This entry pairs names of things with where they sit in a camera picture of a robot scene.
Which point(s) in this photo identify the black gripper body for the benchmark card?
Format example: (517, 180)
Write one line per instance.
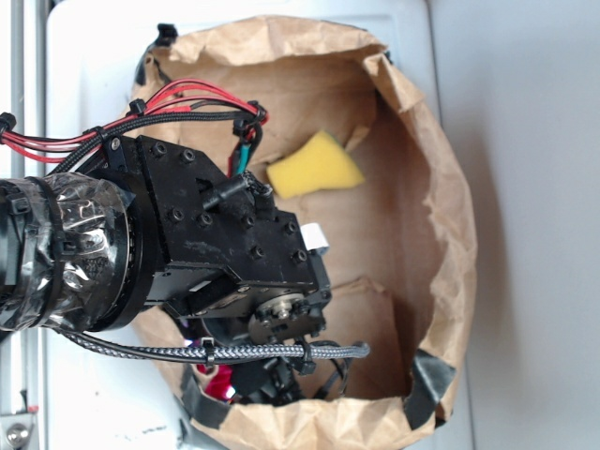
(209, 247)

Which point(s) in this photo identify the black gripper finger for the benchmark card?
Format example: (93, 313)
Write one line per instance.
(267, 381)

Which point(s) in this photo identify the black tape strip bottom left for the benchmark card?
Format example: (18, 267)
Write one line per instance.
(205, 410)

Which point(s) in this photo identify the black tape strip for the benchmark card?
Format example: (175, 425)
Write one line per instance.
(431, 378)
(205, 410)

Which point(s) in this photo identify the yellow sponge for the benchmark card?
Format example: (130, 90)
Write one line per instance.
(321, 163)

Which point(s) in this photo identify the black tape strip right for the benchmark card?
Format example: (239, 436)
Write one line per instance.
(431, 378)

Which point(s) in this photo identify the brown paper bag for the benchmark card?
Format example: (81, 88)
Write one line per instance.
(402, 245)

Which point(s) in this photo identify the white plastic bin lid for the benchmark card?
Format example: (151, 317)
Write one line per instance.
(94, 53)

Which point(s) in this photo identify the aluminium frame rail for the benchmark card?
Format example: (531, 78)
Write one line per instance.
(23, 88)

